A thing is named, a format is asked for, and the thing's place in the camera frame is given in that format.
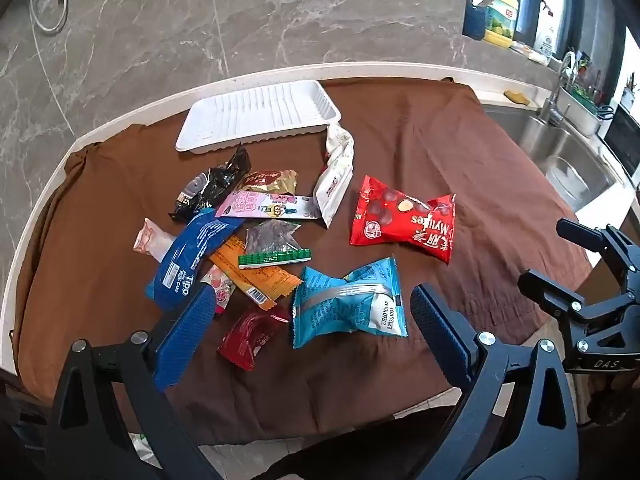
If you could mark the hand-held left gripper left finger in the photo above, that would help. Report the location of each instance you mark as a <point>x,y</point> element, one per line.
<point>182,332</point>

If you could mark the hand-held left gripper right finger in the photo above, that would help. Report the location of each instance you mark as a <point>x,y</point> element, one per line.
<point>440,332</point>

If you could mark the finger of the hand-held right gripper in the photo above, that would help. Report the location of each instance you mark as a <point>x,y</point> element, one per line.
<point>582,235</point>
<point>547,292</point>

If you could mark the small pink candy packet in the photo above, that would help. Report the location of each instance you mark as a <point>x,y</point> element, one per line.
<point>222,287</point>

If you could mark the small red snack packet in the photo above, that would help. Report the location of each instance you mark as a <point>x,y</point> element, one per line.
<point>250,337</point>

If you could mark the dark blue snack packet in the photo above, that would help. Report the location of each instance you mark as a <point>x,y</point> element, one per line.
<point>195,250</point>

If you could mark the orange snack packet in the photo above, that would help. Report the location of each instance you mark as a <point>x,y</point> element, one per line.
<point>260,282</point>

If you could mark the pale pink clear snack packet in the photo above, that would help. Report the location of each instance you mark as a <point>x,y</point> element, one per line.
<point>150,240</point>

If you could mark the light blue snack packet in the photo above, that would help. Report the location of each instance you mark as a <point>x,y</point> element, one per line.
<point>345,305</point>

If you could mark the large red snack packet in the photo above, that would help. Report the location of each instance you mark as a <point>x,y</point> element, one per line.
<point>400,225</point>

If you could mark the clear green-edged snack packet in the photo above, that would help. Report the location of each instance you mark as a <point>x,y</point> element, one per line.
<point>270,240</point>

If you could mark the long pink snack packet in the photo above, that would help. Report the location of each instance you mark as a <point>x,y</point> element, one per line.
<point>250,205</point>

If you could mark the black snack packet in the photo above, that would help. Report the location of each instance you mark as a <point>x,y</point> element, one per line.
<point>215,182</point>

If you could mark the gold snack packet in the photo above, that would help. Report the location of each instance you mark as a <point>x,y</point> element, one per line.
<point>280,180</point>

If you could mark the white snack packet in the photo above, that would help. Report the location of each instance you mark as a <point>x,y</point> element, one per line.
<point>332,180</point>

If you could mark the white plastic tray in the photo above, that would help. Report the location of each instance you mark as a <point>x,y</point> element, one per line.
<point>260,110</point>

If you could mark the steel sink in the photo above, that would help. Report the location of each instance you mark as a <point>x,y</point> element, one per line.
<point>530,135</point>

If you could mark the white sink caddy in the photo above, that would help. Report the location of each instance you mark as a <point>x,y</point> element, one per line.
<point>582,110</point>

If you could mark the steel faucet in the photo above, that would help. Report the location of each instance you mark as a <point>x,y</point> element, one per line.
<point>552,105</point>

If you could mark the brown cloth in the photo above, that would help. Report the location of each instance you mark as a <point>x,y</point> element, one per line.
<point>100,210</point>

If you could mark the yellow sponge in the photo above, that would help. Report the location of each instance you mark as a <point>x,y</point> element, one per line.
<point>515,96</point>

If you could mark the white folded cloth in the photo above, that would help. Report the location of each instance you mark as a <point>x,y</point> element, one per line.
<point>530,54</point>

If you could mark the white spray bottle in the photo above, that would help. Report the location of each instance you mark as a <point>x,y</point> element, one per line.
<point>545,37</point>

